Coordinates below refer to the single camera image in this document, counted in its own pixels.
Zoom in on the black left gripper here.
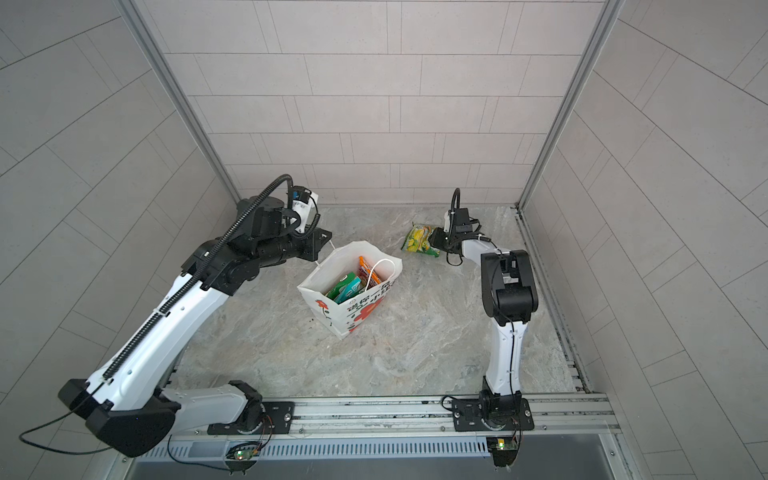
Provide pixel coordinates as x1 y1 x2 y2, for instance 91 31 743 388
252 223 336 270

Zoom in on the green yellow candy bag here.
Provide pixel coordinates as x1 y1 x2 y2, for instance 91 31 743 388
401 223 440 258

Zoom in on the green snack pack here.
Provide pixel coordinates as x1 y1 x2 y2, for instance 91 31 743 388
325 272 357 300

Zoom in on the white floral paper bag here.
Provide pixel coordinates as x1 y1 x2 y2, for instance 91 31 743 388
298 241 403 339

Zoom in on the orange pink candy bag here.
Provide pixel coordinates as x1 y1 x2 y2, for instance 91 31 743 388
358 256 382 290

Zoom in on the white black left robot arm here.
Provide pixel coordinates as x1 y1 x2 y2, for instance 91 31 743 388
58 174 331 457

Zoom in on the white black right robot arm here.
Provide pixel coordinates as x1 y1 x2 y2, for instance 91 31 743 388
429 191 539 423

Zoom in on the teal snack pack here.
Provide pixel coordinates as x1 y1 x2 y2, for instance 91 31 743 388
334 277 361 304

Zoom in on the left green circuit board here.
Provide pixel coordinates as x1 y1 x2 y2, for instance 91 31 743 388
225 441 263 462

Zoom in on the green circuit board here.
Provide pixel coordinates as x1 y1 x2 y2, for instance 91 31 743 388
486 436 520 468
225 441 263 462

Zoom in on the right green circuit board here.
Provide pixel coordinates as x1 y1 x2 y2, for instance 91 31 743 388
486 436 520 468

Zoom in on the white ventilation grille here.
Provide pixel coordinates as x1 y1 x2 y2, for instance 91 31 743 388
139 436 490 463

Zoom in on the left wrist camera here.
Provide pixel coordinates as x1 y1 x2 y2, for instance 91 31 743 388
288 186 320 235

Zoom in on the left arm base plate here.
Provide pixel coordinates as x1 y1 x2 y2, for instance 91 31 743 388
207 401 295 435

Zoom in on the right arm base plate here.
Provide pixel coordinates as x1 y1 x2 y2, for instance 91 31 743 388
447 393 535 433

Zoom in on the aluminium mounting rail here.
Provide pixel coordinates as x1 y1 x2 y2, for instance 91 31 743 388
274 393 621 440

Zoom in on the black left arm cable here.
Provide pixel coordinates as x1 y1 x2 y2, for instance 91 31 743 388
18 389 115 456

